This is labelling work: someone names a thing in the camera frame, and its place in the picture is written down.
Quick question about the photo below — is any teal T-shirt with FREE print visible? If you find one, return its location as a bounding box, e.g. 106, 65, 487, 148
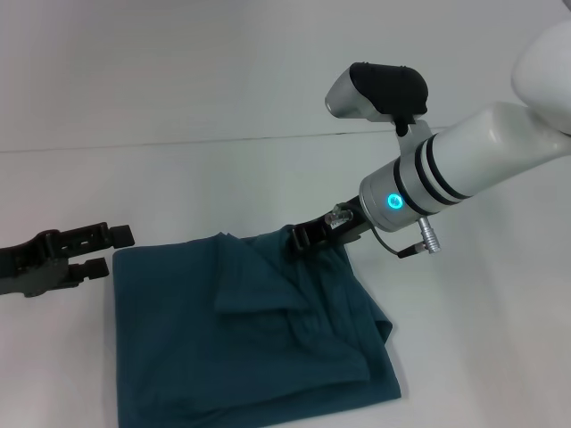
110, 225, 402, 428

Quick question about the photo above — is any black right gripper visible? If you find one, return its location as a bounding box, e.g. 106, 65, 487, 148
288, 194, 373, 255

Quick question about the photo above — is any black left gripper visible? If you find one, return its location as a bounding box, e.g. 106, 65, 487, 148
0, 224, 136, 300

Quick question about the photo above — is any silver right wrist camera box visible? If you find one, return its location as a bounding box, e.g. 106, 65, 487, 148
324, 62, 431, 136

